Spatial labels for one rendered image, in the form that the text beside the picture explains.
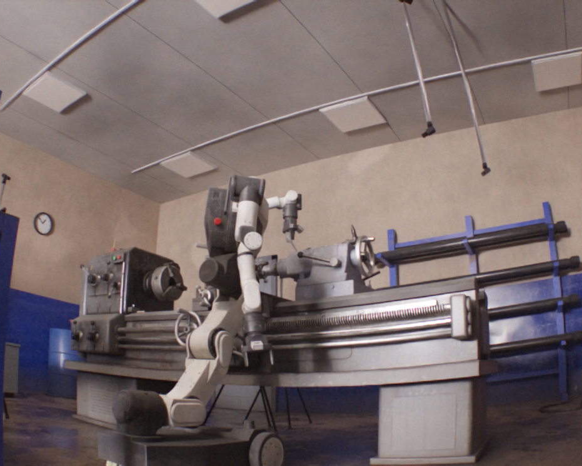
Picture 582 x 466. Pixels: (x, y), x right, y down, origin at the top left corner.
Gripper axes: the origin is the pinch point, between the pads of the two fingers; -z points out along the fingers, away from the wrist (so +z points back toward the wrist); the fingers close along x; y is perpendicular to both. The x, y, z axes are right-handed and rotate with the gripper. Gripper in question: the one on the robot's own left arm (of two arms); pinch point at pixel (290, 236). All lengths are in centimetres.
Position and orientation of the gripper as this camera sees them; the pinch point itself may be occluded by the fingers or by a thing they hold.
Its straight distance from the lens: 284.8
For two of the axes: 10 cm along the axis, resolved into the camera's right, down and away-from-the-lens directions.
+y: 8.8, 1.4, 4.5
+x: 4.7, -2.6, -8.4
